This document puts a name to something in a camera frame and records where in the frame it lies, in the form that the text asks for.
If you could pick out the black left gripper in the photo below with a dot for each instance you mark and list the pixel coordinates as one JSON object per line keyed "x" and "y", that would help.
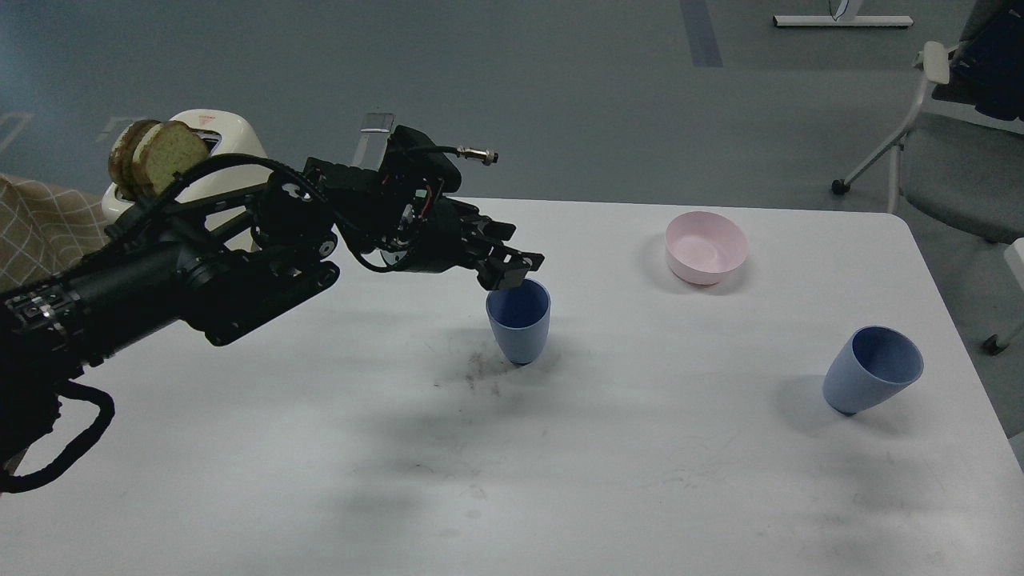
{"x": 455, "y": 233}

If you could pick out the blue cup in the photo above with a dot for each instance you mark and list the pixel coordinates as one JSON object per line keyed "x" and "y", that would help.
{"x": 874, "y": 364}
{"x": 520, "y": 320}

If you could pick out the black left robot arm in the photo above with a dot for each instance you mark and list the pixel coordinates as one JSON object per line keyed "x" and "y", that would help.
{"x": 231, "y": 244}

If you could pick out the pink bowl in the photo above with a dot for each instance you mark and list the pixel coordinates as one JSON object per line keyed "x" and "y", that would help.
{"x": 703, "y": 248}

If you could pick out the cream white toaster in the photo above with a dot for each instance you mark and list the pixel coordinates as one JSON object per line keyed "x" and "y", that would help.
{"x": 224, "y": 133}

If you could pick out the toast slice front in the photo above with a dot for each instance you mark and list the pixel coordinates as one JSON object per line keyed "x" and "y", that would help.
{"x": 167, "y": 149}

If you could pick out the toast slice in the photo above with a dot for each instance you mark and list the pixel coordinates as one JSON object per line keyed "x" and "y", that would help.
{"x": 120, "y": 159}
{"x": 167, "y": 149}

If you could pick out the toast slice rear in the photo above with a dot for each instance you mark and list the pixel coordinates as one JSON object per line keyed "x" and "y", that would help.
{"x": 120, "y": 159}

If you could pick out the white table base foot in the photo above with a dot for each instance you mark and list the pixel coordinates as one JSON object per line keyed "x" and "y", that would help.
{"x": 846, "y": 14}

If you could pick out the beige checkered cloth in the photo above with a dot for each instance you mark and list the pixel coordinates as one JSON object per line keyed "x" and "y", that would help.
{"x": 45, "y": 229}

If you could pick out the grey office chair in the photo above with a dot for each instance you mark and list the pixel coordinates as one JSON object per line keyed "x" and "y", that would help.
{"x": 964, "y": 175}

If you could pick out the dark blue garment on chair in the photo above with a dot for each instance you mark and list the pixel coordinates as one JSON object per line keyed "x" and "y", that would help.
{"x": 986, "y": 65}

